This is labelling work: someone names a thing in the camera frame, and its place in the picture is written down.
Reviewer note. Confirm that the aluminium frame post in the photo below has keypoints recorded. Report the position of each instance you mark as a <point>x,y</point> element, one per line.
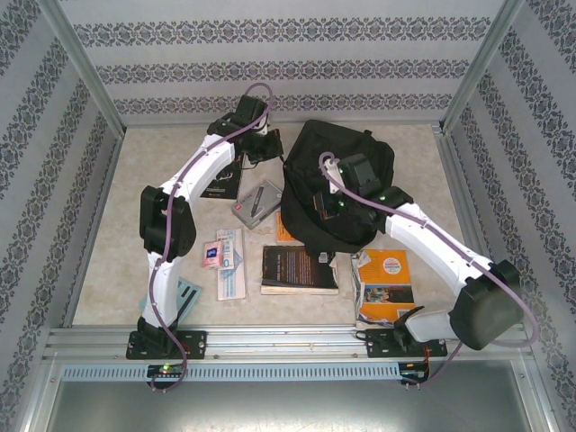
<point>80,58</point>
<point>482,58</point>

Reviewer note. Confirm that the small circuit board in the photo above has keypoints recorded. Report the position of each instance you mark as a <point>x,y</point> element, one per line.
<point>414,371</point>
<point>166,370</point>

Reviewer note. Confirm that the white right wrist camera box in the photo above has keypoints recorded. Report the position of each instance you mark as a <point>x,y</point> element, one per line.
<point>334,177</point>

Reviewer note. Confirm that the orange geography book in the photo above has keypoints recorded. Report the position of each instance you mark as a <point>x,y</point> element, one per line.
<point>382,292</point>

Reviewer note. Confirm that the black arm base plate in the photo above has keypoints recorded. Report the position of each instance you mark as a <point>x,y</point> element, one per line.
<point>193,344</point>
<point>378,344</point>

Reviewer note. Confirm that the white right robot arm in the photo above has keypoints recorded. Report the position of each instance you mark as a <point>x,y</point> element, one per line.
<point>420,240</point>

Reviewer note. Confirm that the black backpack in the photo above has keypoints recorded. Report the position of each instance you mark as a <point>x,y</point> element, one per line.
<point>315,148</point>

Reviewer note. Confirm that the clear ruler set package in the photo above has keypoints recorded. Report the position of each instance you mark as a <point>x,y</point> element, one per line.
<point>231,270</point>

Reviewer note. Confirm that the dark paperback book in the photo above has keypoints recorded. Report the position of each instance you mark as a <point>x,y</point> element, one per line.
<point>297,270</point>

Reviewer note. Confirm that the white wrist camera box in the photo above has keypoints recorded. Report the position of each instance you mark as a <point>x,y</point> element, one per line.
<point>334,177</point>
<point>264,129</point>

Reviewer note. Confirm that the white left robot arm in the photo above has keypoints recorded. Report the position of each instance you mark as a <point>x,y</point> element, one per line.
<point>198,180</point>

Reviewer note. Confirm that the aluminium frame rail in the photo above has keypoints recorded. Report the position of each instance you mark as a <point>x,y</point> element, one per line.
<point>107,180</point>
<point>452,153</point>
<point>279,122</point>

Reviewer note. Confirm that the wide aluminium mounting rail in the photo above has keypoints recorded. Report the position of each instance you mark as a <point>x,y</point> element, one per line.
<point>279,342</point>

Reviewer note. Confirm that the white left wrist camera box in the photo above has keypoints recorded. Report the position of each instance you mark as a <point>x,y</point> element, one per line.
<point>264,129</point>

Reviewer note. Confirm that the black Murphy's law book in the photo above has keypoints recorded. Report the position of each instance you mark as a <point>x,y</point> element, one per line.
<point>222,184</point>

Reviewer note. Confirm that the grey pen gift box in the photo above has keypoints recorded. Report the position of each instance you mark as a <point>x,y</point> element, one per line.
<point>256,202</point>

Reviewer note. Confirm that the pink tissue pack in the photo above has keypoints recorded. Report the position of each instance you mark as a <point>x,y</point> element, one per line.
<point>210,255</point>

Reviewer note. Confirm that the pale green plastic board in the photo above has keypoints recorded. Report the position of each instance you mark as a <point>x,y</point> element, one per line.
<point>191,297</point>

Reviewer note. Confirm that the small orange book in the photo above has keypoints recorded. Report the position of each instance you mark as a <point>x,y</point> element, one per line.
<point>285,229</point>

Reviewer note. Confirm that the grey metal panel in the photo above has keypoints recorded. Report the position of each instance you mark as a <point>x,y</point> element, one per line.
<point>288,409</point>

